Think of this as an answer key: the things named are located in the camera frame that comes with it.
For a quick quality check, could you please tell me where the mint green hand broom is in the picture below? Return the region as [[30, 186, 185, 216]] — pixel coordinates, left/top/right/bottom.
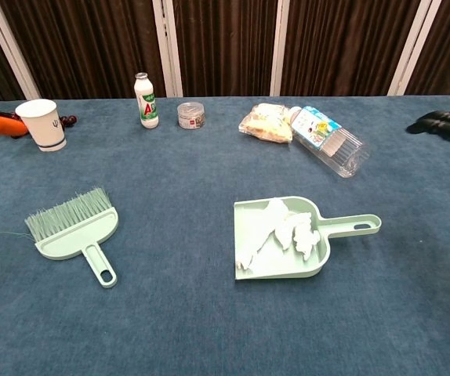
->
[[24, 186, 120, 290]]

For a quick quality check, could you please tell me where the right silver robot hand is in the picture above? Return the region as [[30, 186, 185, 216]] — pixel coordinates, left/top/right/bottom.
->
[[406, 107, 450, 216]]

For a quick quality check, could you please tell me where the clear ribbed plastic bottle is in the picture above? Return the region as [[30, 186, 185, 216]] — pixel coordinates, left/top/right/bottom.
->
[[287, 105, 370, 179]]

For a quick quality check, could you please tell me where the long twisted white tissue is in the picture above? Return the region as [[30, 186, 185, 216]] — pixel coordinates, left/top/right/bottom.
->
[[235, 197, 292, 271]]

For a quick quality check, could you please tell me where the short white tissue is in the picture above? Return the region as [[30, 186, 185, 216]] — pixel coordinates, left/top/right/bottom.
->
[[287, 211, 322, 262]]

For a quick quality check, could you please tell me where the bagged bread snack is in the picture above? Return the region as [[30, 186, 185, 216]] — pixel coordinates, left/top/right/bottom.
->
[[238, 103, 296, 145]]

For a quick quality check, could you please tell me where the white green-labelled drink bottle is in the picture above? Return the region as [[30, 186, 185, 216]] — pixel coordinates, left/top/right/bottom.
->
[[133, 72, 160, 129]]

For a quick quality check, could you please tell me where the dark red grape bunch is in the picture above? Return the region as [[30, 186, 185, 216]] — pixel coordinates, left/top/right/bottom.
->
[[7, 111, 78, 139]]

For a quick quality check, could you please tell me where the white paper cup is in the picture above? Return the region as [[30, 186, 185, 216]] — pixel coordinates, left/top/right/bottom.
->
[[14, 98, 68, 153]]

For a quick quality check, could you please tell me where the mint green dustpan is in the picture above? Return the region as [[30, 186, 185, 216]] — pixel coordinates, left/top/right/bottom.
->
[[233, 195, 383, 281]]

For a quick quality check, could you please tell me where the white partition post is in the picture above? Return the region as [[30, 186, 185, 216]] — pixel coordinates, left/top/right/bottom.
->
[[0, 0, 41, 100], [152, 0, 183, 98], [387, 0, 442, 96], [270, 0, 291, 97]]

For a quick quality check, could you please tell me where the small clear round container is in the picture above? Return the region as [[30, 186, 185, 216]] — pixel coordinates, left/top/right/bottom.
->
[[176, 101, 206, 130]]

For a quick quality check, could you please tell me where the blue felt table cover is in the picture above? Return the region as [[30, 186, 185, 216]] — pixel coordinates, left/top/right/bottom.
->
[[0, 95, 450, 376]]

